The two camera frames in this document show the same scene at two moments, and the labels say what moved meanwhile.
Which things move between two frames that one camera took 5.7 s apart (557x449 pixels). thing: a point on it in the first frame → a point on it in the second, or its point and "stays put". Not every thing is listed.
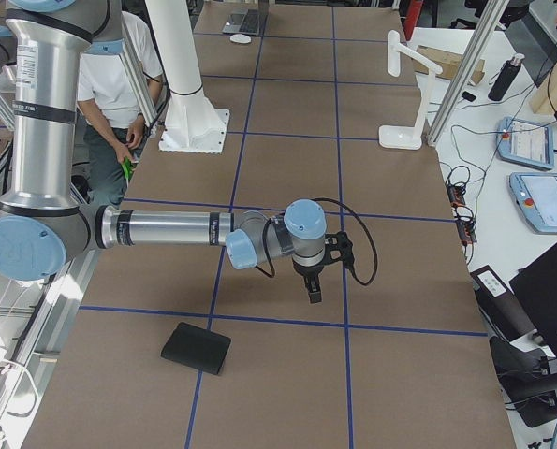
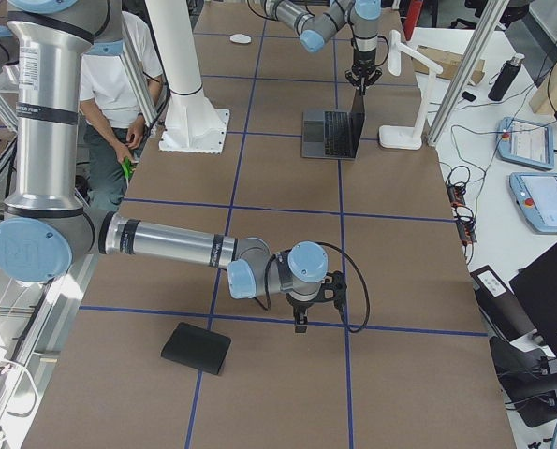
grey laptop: [242, 21] → [331, 134]
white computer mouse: [241, 38] stays put
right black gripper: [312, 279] → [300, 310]
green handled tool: [127, 168] stays put
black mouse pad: [197, 347] stays put
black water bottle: [505, 79] stays put
